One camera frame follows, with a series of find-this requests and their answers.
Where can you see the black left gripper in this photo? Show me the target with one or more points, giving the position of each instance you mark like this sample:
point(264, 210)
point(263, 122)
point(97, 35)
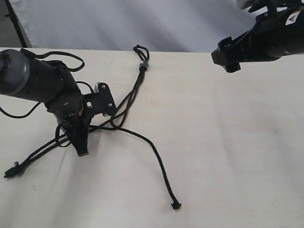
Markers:
point(75, 127)

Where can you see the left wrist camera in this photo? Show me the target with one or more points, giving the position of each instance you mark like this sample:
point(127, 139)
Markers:
point(101, 101)

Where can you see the black stand pole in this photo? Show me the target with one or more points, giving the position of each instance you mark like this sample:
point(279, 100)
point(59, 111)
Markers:
point(15, 21)

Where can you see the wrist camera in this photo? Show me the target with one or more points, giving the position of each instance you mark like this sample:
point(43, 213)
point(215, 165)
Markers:
point(101, 101)
point(247, 4)

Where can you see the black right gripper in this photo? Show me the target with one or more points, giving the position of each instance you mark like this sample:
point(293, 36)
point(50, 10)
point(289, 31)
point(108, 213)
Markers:
point(262, 43)

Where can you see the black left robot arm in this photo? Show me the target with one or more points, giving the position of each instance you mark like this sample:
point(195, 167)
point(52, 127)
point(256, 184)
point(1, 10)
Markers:
point(26, 75)

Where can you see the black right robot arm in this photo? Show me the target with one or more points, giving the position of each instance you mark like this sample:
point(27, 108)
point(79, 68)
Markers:
point(293, 31)

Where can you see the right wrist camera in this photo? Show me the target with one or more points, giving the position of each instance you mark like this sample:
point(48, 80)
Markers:
point(247, 4)

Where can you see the clear tape piece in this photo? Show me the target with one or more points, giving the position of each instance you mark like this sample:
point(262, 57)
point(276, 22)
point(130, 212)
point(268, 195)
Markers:
point(144, 66)

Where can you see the white backdrop cloth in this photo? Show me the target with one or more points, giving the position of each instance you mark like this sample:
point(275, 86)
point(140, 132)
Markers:
point(159, 25)

